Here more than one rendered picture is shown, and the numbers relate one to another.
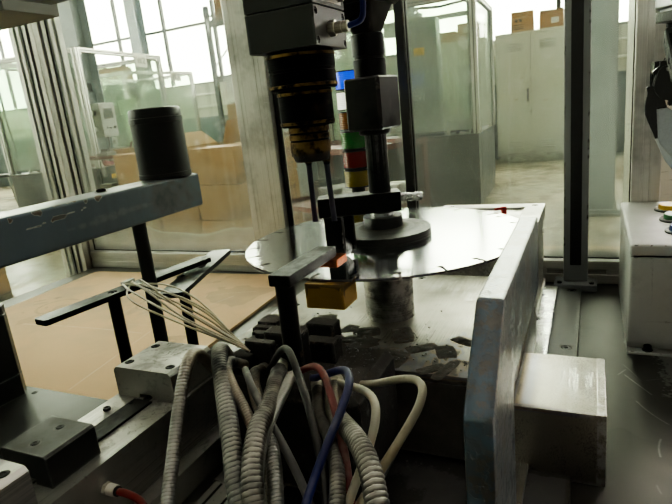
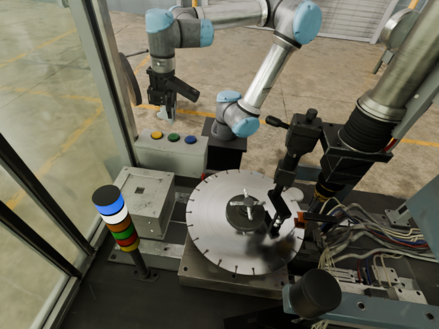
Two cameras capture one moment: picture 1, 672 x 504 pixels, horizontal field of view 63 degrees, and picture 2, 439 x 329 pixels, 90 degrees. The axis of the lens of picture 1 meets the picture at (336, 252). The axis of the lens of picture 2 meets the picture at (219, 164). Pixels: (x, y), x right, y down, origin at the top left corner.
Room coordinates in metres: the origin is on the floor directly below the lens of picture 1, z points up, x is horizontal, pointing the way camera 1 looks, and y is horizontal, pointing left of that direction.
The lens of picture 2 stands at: (0.85, 0.22, 1.48)
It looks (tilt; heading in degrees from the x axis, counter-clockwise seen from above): 46 degrees down; 246
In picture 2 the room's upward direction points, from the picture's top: 6 degrees clockwise
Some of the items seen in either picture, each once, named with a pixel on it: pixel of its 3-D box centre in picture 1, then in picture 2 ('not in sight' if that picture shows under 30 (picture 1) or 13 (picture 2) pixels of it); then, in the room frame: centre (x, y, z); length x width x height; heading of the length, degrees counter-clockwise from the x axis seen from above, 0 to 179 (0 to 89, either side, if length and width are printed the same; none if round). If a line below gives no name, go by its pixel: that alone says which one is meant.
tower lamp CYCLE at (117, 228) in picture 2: (352, 120); (117, 218); (0.94, -0.05, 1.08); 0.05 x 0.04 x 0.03; 64
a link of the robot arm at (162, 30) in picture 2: not in sight; (161, 33); (0.76, -0.50, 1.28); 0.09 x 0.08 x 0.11; 6
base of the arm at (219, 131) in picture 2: not in sight; (225, 125); (0.46, -0.66, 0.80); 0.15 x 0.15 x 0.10
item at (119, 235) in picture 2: (354, 139); (121, 226); (0.94, -0.05, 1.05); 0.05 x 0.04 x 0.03; 64
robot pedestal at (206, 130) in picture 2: not in sight; (219, 176); (0.46, -0.66, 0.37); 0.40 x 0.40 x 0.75; 64
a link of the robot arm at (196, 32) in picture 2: not in sight; (191, 31); (0.67, -0.52, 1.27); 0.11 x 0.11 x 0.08; 6
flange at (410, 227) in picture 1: (383, 225); (245, 209); (0.64, -0.06, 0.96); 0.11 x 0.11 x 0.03
